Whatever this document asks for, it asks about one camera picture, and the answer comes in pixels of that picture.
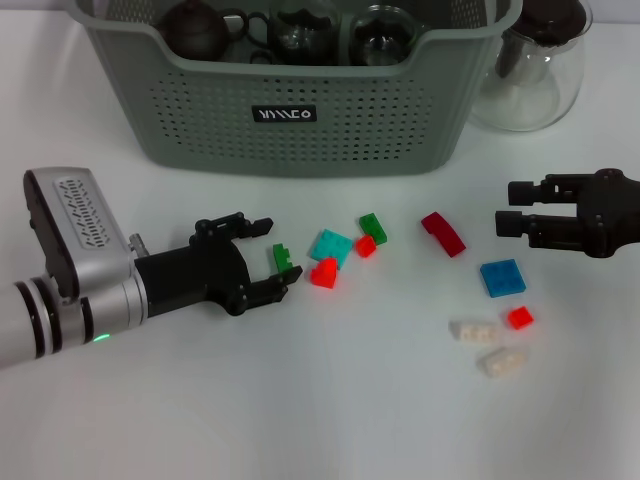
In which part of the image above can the dark red curved toy brick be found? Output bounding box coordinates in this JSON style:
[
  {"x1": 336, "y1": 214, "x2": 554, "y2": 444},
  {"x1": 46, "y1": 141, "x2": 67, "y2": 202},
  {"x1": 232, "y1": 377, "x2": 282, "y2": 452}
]
[{"x1": 420, "y1": 211, "x2": 467, "y2": 259}]

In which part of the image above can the green rectangular toy brick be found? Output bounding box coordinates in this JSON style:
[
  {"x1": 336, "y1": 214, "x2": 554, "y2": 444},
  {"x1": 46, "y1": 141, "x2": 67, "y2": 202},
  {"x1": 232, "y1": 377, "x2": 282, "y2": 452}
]
[{"x1": 358, "y1": 212, "x2": 389, "y2": 246}]

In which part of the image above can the glass carafe with black lid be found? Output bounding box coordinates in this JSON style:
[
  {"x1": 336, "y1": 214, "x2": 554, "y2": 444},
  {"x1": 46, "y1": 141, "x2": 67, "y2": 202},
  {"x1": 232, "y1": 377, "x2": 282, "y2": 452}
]
[{"x1": 469, "y1": 0, "x2": 594, "y2": 132}]

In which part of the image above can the red sloped toy brick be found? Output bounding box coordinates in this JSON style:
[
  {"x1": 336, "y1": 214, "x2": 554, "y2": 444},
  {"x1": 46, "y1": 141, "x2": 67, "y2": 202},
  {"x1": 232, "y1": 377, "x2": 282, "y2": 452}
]
[{"x1": 308, "y1": 256, "x2": 340, "y2": 290}]

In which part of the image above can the narrow green toy brick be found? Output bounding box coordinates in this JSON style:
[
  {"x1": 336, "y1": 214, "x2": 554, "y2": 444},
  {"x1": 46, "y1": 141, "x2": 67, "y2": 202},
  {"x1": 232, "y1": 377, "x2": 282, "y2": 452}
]
[{"x1": 272, "y1": 243, "x2": 296, "y2": 275}]

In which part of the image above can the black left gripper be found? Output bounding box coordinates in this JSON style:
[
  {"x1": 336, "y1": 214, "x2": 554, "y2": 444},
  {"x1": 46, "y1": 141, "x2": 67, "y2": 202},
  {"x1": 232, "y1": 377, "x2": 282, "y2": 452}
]
[{"x1": 133, "y1": 212, "x2": 305, "y2": 319}]

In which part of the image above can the cream toy brick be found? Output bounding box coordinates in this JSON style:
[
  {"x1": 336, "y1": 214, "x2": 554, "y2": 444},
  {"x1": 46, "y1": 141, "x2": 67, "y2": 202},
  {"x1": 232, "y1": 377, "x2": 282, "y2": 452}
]
[
  {"x1": 477, "y1": 345, "x2": 526, "y2": 380},
  {"x1": 449, "y1": 318, "x2": 500, "y2": 344}
]

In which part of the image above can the blue square toy plate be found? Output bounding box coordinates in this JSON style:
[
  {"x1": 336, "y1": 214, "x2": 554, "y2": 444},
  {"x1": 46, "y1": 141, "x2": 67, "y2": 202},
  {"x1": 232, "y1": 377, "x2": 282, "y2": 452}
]
[{"x1": 479, "y1": 258, "x2": 529, "y2": 300}]

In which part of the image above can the grey-green perforated storage bin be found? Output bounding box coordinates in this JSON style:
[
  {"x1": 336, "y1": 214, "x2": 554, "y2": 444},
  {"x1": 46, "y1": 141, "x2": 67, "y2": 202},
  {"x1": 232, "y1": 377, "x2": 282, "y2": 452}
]
[{"x1": 74, "y1": 0, "x2": 524, "y2": 179}]

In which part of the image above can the dark clay teapot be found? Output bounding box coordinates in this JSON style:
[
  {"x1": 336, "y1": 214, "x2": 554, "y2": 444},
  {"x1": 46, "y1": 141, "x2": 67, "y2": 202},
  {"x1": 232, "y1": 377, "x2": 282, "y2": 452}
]
[{"x1": 157, "y1": 0, "x2": 234, "y2": 61}]

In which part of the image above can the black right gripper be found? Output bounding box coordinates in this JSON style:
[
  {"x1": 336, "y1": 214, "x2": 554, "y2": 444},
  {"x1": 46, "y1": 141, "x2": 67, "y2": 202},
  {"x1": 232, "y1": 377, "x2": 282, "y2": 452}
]
[{"x1": 493, "y1": 167, "x2": 640, "y2": 260}]

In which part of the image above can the teal square toy plate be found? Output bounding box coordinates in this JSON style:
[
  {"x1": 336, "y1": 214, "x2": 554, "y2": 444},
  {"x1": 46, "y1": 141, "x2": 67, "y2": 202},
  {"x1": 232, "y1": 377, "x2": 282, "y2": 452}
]
[{"x1": 305, "y1": 228, "x2": 355, "y2": 271}]

